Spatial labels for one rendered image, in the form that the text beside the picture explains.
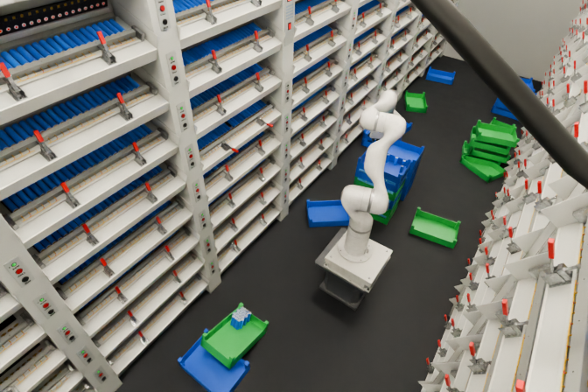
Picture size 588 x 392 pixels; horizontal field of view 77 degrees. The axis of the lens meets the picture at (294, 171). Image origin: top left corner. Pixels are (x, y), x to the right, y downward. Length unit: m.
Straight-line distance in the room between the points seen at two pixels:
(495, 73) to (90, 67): 1.10
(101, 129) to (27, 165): 0.23
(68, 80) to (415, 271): 2.13
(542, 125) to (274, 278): 2.11
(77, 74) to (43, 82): 0.09
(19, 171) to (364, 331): 1.79
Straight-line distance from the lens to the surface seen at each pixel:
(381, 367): 2.23
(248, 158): 2.06
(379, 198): 1.82
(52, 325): 1.67
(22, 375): 1.85
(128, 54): 1.33
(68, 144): 1.33
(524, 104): 0.41
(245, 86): 1.87
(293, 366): 2.17
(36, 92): 1.22
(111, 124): 1.37
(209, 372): 2.18
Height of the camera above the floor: 2.02
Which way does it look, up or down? 41 degrees down
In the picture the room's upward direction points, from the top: 2 degrees clockwise
